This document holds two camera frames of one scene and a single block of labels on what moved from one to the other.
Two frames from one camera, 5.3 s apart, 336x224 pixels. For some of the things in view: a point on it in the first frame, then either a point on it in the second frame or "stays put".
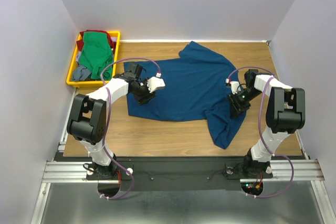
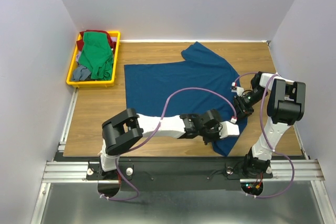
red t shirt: (80, 43) stays put
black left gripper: (146, 97) -> (216, 138)
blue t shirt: (195, 89) stays put
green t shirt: (96, 54) stays put
